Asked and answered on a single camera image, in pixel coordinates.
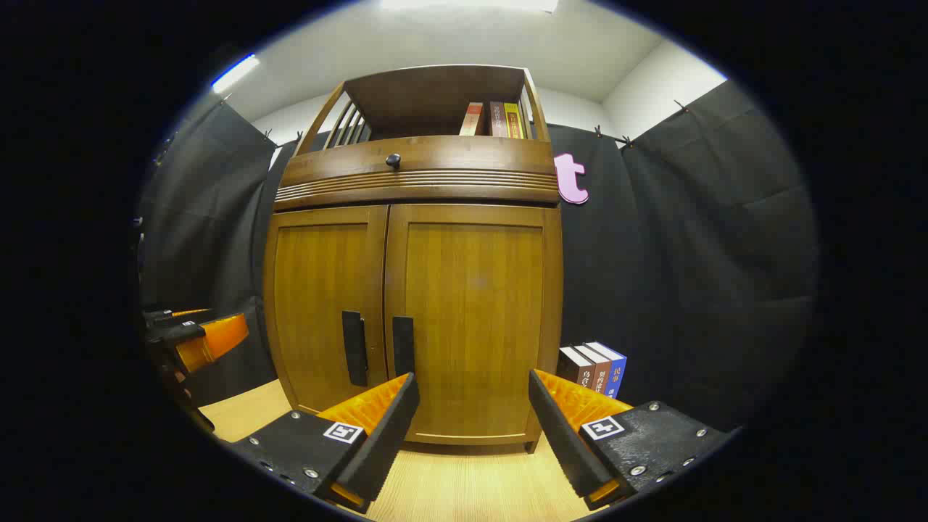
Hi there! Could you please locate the reddish brown book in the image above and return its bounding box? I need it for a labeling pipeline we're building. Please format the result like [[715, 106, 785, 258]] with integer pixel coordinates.
[[573, 344, 612, 396]]

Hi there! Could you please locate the wooden cabinet door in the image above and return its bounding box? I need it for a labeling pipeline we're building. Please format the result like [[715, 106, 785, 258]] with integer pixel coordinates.
[[384, 204, 565, 446], [265, 205, 390, 415]]

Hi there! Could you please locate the brown book with white top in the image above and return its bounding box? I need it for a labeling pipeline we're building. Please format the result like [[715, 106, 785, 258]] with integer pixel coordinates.
[[558, 347, 595, 389]]

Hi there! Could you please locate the blue book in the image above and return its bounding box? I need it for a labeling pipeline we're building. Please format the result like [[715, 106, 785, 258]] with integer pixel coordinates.
[[586, 341, 628, 399]]

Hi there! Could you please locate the large ceiling light panel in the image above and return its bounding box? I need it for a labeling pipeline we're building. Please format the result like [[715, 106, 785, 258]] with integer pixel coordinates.
[[381, 0, 559, 14]]

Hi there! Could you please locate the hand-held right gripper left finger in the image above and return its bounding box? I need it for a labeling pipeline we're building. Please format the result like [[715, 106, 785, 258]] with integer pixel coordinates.
[[231, 372, 421, 514]]

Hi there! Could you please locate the black backdrop cloth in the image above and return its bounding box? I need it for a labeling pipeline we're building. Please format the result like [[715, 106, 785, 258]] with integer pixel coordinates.
[[138, 78, 820, 436]]

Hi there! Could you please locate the black door handle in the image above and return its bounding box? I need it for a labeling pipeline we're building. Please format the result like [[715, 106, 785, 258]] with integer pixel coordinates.
[[341, 310, 369, 388], [392, 316, 416, 379]]

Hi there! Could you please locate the small ceiling light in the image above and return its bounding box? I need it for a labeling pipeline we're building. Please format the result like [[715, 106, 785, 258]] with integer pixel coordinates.
[[212, 54, 260, 94]]

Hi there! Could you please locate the wooden double-door shoe cabinet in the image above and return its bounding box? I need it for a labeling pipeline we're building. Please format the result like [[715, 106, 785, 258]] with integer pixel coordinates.
[[262, 64, 565, 454]]

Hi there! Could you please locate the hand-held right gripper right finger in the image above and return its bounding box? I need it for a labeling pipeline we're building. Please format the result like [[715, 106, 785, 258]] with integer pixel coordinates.
[[528, 368, 729, 510]]

